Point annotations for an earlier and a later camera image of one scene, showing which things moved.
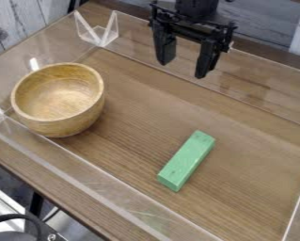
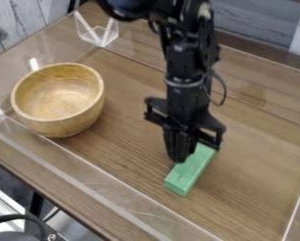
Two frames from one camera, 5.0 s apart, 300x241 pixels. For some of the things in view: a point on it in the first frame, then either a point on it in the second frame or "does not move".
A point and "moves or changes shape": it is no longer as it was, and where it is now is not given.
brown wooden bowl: x=56 y=99 does not move
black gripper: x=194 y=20 to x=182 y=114
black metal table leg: x=36 y=202 does not move
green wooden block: x=179 y=169 moves or changes shape
